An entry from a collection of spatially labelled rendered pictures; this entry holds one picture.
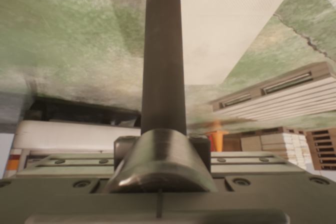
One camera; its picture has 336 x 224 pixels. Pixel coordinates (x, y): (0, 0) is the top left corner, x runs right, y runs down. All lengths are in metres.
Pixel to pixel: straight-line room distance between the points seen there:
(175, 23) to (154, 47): 0.04
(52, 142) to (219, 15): 1.70
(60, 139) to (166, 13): 1.80
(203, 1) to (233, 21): 0.14
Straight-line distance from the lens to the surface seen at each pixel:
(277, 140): 4.50
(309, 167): 8.77
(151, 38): 0.18
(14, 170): 2.01
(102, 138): 1.95
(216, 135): 4.56
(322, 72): 1.66
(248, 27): 0.73
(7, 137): 5.89
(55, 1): 0.97
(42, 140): 1.93
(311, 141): 5.63
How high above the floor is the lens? 0.64
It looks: 19 degrees down
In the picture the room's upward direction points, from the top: 179 degrees clockwise
